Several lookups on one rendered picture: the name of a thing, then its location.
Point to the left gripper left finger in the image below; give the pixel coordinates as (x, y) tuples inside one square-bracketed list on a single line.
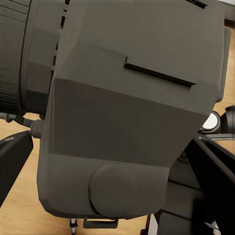
[(14, 152)]

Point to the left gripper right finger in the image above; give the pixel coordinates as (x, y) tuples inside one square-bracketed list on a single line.
[(214, 167)]

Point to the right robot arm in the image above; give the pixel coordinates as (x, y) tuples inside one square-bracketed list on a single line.
[(220, 128)]

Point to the camera tripod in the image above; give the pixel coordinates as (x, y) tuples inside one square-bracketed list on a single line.
[(27, 122)]

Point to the digital camera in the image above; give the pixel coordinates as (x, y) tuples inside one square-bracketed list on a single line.
[(121, 87)]

